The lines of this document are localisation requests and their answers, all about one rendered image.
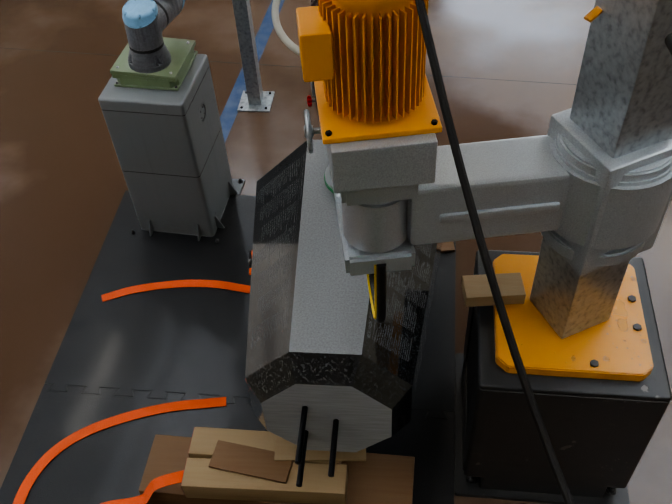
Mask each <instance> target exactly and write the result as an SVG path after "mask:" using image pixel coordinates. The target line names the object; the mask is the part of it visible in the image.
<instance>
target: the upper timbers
mask: <svg viewBox="0 0 672 504"><path fill-rule="evenodd" d="M218 440H221V441H226V442H231V443H235V444H240V445H245V446H250V447H255V448H260V449H265V450H270V451H274V452H275V442H276V435H275V434H273V433H271V432H270V431H256V430H240V429H225V428H209V427H194V430H193V434H192V438H191V442H190V446H189V450H188V455H189V457H190V458H187V459H186V463H185V468H184V473H183V477H182V482H181V488H182V490H183V492H184V494H185V497H186V498H203V499H224V500H245V501H266V502H286V503H307V504H346V499H347V484H348V471H347V465H344V464H341V462H342V461H335V472H334V477H329V476H328V469H329V461H324V462H305V466H304V474H303V482H302V486H301V487H297V486H296V482H297V474H298V466H299V465H298V464H296V463H295V462H293V463H292V466H291V470H290V473H289V476H288V480H287V483H286V484H284V483H280V482H275V481H270V480H266V479H261V478H256V477H252V476H247V475H242V474H238V473H233V472H228V471H224V470H219V469H214V468H210V467H209V463H210V460H211V458H212V455H213V452H214V450H215V447H216V445H217V442H218Z"/></svg>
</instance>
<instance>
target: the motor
mask: <svg viewBox="0 0 672 504"><path fill-rule="evenodd" d="M296 18H297V29H298V39H299V50H300V58H301V66H302V73H303V80H304V82H313V81H314V87H315V93H316V100H317V107H318V114H319V121H320V128H321V135H322V142H323V144H333V143H343V142H352V141H362V140H371V139H381V138H390V137H400V136H409V135H419V134H429V133H438V132H442V125H441V122H440V119H439V115H438V112H437V109H436V106H435V103H434V100H433V96H432V93H431V90H430V87H429V84H428V81H427V77H426V74H425V64H426V46H425V42H424V38H423V33H422V29H421V25H420V20H419V16H418V12H417V7H416V3H415V0H311V6H310V7H299V8H297V9H296Z"/></svg>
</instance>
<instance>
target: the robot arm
mask: <svg viewBox="0 0 672 504"><path fill-rule="evenodd" d="M184 4H185V0H129V1H128V2H126V3H125V5H124V6H123V8H122V14H123V16H122V17H123V21H124V25H125V30H126V34H127V39H128V43H129V48H130V49H129V54H128V64H129V67H130V68H131V69H132V70H134V71H136V72H139V73H155V72H158V71H161V70H163V69H165V68H166V67H168V66H169V64H170V63H171V54H170V52H169V50H168V49H167V47H166V46H165V44H164V41H163V36H162V31H163V30H164V29H165V28H166V27H167V26H168V25H169V24H170V22H171V21H172V20H173V19H174V18H175V17H176V16H177V15H178V14H179V13H180V12H181V10H182V9H183V7H184Z"/></svg>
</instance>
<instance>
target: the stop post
mask: <svg viewBox="0 0 672 504"><path fill-rule="evenodd" d="M232 4H233V10H234V16H235V22H236V28H237V35H238V41H239V47H240V53H241V60H242V66H243V72H244V78H245V84H246V91H243V93H242V96H241V99H240V103H239V106H238V109H237V111H241V112H270V109H271V105H272V101H273V97H274V94H275V91H263V90H262V83H261V76H260V69H259V62H258V55H257V48H256V41H255V34H254V27H253V20H252V13H251V6H250V0H232Z"/></svg>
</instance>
